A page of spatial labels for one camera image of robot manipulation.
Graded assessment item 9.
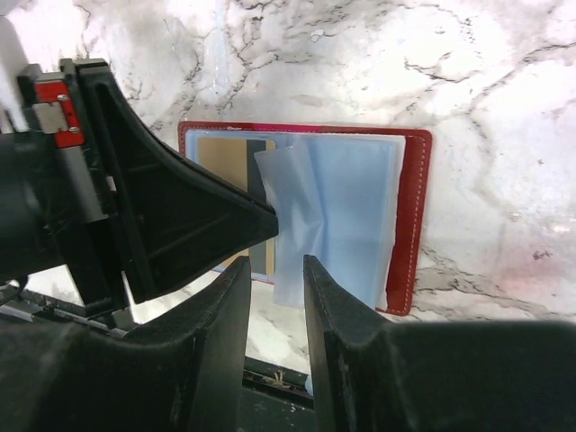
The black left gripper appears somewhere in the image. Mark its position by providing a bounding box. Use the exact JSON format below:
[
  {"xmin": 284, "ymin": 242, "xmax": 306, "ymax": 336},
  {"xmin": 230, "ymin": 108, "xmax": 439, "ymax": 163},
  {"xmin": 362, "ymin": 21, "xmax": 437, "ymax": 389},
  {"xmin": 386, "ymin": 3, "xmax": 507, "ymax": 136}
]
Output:
[{"xmin": 1, "ymin": 58, "xmax": 278, "ymax": 316}]

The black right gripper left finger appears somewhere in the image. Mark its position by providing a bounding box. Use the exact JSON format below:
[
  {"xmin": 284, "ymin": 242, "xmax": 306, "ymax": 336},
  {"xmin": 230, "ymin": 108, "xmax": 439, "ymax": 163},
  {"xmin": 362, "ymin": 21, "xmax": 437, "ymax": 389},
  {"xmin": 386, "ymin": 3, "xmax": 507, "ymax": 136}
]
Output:
[{"xmin": 1, "ymin": 256, "xmax": 251, "ymax": 431}]

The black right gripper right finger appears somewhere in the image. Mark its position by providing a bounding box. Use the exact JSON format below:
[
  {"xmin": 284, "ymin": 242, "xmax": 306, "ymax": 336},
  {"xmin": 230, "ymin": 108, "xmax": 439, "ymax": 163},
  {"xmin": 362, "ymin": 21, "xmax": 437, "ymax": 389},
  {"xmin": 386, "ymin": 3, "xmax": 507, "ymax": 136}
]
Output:
[{"xmin": 303, "ymin": 256, "xmax": 575, "ymax": 431}]

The red leather card holder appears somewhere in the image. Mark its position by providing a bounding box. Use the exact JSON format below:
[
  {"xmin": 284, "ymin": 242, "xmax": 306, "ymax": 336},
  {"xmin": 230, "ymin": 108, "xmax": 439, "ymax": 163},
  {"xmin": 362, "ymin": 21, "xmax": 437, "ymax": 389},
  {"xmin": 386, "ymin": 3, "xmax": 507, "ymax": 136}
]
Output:
[{"xmin": 178, "ymin": 121, "xmax": 433, "ymax": 316}]

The tan card in holder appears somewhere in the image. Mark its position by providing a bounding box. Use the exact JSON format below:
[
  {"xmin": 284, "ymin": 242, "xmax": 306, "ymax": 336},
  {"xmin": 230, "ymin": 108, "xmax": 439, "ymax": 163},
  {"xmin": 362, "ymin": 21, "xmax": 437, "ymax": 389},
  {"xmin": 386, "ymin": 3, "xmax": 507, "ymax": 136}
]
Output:
[{"xmin": 196, "ymin": 137, "xmax": 275, "ymax": 278}]

